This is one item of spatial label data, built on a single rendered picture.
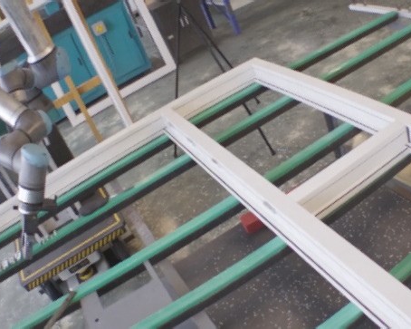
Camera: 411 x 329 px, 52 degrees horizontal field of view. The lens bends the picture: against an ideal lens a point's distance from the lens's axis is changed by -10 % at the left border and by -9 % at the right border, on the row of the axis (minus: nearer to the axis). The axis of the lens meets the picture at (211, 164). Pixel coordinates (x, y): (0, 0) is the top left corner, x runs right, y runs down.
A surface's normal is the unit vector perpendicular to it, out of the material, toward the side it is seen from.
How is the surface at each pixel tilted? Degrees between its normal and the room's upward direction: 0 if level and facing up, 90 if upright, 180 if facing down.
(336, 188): 90
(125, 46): 90
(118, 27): 90
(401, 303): 0
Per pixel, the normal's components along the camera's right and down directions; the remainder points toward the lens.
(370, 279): -0.36, -0.79
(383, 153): 0.41, 0.35
